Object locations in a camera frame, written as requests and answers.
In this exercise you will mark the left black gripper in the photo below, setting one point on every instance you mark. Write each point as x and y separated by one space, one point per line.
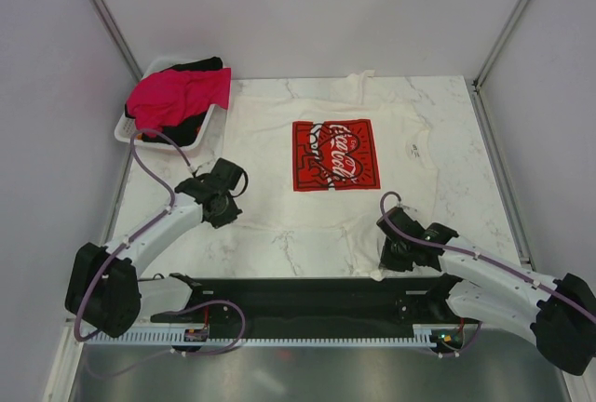
229 217

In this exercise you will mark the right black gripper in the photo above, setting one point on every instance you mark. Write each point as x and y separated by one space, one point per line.
390 263

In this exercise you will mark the white plastic basket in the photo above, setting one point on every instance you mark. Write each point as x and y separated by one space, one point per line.
153 113

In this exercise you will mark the white t-shirt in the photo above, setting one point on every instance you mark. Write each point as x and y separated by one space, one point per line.
323 165

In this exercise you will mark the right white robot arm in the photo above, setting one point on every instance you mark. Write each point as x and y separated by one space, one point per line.
556 315

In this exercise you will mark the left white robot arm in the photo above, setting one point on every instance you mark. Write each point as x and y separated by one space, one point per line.
106 292

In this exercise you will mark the red t-shirt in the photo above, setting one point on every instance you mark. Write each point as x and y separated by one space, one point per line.
168 98

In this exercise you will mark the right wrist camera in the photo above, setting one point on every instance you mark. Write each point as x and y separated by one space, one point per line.
405 209

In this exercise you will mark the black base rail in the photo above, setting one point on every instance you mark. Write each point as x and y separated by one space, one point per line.
316 309

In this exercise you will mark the white slotted cable duct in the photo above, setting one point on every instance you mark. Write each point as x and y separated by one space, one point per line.
177 336

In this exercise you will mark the left aluminium frame post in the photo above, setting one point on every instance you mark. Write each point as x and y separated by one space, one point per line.
118 39

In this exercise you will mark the aluminium frame post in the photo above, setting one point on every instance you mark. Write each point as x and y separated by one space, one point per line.
513 20
118 39

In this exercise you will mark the right aluminium frame post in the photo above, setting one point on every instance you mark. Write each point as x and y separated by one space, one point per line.
513 20

